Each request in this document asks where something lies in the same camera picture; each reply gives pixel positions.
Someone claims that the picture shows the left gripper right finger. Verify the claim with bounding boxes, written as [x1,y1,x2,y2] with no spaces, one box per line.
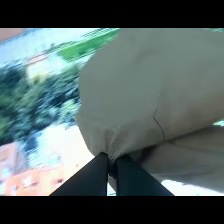
[116,154,175,197]

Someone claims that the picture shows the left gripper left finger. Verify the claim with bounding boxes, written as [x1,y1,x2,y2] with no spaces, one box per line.
[49,152,110,197]

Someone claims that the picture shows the pale pink garment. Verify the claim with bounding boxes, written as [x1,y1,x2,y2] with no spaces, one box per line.
[75,28,224,194]

